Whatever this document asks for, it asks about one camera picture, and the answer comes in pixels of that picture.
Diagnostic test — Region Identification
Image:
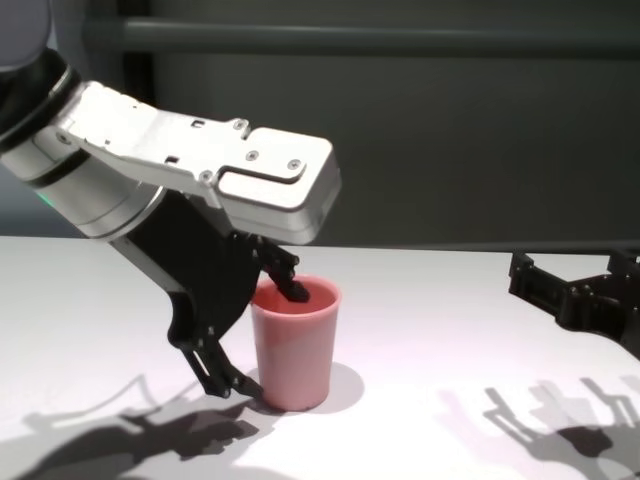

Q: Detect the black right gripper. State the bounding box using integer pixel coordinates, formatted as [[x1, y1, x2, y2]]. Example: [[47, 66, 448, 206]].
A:
[[508, 248, 640, 362]]

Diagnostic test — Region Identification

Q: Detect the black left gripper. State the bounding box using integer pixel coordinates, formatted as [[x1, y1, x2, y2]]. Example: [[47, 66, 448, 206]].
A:
[[109, 185, 311, 401]]

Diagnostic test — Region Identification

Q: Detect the pink plastic cup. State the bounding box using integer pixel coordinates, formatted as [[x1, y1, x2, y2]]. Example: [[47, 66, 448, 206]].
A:
[[248, 273, 344, 412]]

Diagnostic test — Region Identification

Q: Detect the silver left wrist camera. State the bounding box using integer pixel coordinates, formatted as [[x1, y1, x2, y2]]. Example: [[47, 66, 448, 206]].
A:
[[47, 82, 343, 246]]

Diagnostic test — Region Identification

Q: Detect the grey horizontal metal rail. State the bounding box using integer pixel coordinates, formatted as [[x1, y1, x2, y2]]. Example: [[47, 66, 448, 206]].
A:
[[122, 17, 640, 54]]

